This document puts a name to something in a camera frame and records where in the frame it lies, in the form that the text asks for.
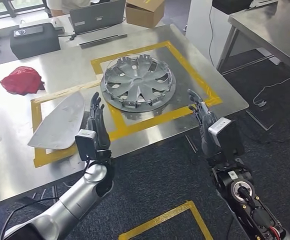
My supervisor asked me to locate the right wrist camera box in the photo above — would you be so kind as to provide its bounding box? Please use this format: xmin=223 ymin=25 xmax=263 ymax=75
xmin=208 ymin=117 xmax=245 ymax=158

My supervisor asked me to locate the black floor mat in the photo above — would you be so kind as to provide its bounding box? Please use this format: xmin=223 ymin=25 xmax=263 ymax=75
xmin=220 ymin=49 xmax=290 ymax=132

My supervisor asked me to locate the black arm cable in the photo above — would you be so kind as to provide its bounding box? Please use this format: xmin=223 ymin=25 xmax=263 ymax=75
xmin=0 ymin=197 xmax=60 ymax=240

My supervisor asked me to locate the white round device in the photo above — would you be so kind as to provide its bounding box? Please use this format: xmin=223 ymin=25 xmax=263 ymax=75
xmin=50 ymin=17 xmax=66 ymax=36

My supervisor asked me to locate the red object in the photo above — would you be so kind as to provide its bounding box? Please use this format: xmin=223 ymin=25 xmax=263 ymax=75
xmin=0 ymin=66 xmax=45 ymax=96

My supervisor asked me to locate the white plastic bag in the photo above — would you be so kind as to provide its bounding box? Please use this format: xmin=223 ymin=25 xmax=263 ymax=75
xmin=27 ymin=91 xmax=85 ymax=151

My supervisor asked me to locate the metal legged table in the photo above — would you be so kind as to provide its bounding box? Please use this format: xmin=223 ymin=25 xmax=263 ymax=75
xmin=216 ymin=0 xmax=290 ymax=76

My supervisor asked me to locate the white low ledge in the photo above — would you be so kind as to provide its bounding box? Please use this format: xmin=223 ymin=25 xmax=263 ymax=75
xmin=0 ymin=0 xmax=48 ymax=31

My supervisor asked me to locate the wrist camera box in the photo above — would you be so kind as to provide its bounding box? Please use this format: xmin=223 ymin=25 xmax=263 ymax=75
xmin=75 ymin=129 xmax=100 ymax=162
xmin=208 ymin=117 xmax=245 ymax=158

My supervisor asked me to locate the person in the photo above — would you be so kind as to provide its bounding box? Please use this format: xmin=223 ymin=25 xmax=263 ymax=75
xmin=46 ymin=0 xmax=92 ymax=17

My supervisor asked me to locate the brown cardboard box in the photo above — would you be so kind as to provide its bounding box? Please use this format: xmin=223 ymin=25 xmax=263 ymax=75
xmin=125 ymin=0 xmax=165 ymax=29

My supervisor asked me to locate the grey open laptop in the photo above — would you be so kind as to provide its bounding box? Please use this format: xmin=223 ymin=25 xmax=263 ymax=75
xmin=69 ymin=0 xmax=126 ymax=35

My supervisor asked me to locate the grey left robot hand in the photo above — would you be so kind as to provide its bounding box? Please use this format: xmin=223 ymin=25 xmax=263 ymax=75
xmin=86 ymin=92 xmax=111 ymax=152

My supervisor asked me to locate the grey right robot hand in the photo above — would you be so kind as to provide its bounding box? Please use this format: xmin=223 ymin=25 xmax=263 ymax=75
xmin=187 ymin=88 xmax=220 ymax=158

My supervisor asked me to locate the white cabinet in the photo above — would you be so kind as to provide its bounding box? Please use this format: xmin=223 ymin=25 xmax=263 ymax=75
xmin=184 ymin=0 xmax=282 ymax=67

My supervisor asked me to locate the silver plastic wheel hubcap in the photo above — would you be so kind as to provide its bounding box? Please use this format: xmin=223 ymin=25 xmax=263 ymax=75
xmin=100 ymin=53 xmax=177 ymax=113

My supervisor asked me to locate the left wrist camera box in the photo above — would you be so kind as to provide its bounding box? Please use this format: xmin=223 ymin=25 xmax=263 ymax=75
xmin=75 ymin=129 xmax=100 ymax=162

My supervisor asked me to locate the black case with yellow label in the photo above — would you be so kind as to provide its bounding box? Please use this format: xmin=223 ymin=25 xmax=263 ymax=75
xmin=211 ymin=0 xmax=253 ymax=15

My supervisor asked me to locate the white cable with grey plug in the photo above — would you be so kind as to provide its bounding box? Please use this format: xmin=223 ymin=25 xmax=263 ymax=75
xmin=253 ymin=74 xmax=290 ymax=108

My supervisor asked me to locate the metal legged workbench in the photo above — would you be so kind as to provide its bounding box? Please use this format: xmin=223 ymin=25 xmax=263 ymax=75
xmin=0 ymin=23 xmax=249 ymax=213

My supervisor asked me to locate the black hanging cable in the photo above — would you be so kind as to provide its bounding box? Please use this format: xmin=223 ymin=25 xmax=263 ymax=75
xmin=208 ymin=4 xmax=217 ymax=67

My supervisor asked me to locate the black equipment case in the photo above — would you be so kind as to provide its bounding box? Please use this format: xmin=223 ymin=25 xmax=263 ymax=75
xmin=9 ymin=22 xmax=61 ymax=61

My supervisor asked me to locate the white desk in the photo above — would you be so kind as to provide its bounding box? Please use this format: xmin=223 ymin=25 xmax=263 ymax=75
xmin=18 ymin=13 xmax=165 ymax=51

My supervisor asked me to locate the long grey metal bar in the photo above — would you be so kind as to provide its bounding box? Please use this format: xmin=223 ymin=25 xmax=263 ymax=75
xmin=79 ymin=33 xmax=128 ymax=50

